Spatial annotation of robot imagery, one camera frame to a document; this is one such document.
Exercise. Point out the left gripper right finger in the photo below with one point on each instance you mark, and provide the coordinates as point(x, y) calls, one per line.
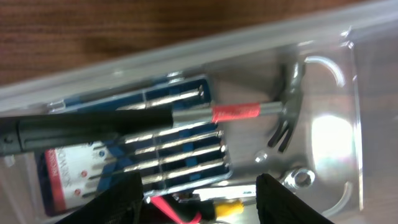
point(276, 204)

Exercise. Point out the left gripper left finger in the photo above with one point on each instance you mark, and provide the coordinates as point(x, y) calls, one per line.
point(120, 204)

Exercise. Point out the red handled pliers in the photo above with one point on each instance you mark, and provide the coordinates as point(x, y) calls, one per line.
point(175, 210)

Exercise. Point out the silver offset wrench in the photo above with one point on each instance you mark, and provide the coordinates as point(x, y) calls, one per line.
point(296, 179)

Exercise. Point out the black yellow screwdriver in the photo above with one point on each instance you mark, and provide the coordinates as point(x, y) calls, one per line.
point(212, 208)

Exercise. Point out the blue precision screwdriver set case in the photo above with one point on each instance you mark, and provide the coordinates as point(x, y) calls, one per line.
point(172, 159)

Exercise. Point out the clear plastic container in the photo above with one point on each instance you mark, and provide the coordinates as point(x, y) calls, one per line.
point(53, 51)

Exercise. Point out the small claw hammer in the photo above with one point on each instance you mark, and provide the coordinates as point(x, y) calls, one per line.
point(35, 133)

